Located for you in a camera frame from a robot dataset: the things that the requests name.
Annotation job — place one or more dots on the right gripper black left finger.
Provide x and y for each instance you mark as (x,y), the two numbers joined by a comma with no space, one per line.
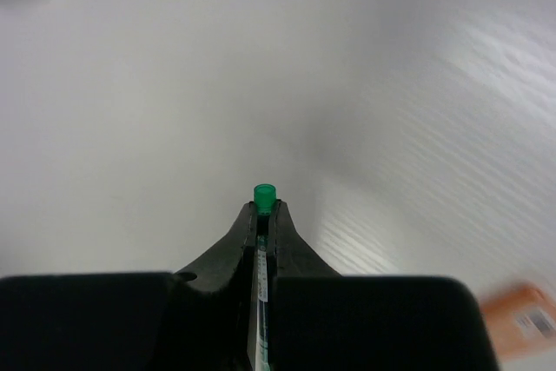
(194,319)

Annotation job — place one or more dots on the orange translucent eraser case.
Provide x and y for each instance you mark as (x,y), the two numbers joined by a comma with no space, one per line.
(520,321)

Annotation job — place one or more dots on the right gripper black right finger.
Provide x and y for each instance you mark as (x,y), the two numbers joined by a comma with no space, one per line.
(321,320)

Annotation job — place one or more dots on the green dark pen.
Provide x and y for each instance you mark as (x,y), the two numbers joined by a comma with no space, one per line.
(264,200)

